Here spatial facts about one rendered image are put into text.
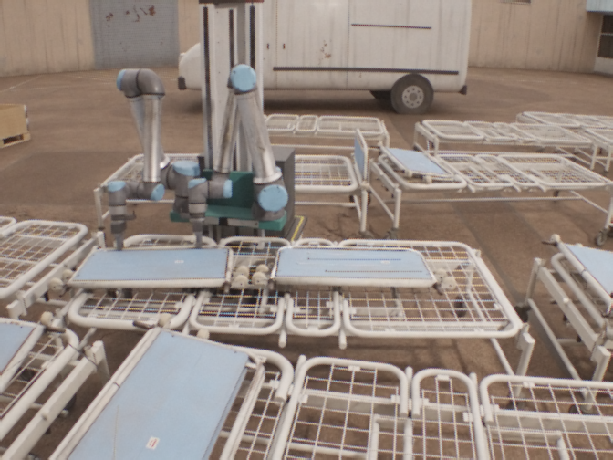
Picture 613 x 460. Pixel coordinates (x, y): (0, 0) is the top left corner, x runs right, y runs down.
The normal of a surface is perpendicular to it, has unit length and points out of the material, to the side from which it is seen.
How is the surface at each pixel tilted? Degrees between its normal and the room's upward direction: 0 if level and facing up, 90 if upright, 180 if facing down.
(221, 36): 90
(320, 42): 88
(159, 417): 7
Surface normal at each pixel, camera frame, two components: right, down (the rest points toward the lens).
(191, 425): 0.14, -0.90
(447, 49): 0.08, 0.36
